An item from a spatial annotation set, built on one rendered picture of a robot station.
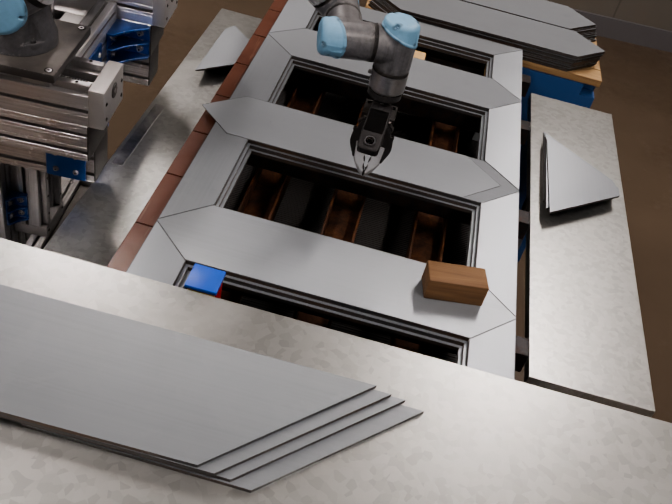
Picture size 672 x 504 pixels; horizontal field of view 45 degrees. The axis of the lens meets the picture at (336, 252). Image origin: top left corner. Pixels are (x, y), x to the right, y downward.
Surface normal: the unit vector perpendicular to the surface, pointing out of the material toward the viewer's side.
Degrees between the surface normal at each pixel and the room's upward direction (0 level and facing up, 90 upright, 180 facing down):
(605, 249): 0
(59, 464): 0
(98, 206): 0
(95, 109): 90
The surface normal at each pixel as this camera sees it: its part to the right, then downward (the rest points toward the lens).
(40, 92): -0.10, 0.65
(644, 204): 0.19, -0.74
